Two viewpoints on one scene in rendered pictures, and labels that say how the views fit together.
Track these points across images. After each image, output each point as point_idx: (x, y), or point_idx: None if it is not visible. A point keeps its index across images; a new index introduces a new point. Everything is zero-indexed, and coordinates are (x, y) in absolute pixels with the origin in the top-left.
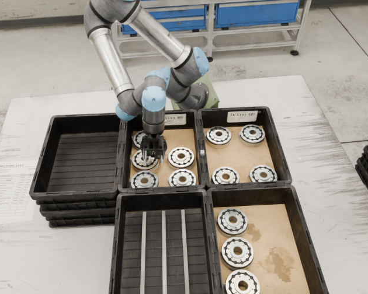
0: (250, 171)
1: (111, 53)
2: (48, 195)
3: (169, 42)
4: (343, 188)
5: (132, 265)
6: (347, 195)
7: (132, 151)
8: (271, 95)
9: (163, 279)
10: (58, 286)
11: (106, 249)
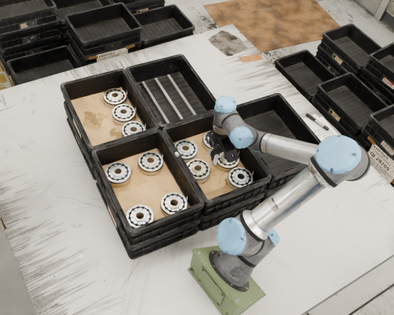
0: (130, 172)
1: (302, 144)
2: (267, 95)
3: (267, 198)
4: (32, 232)
5: (189, 96)
6: (29, 225)
7: None
8: None
9: (166, 92)
10: None
11: None
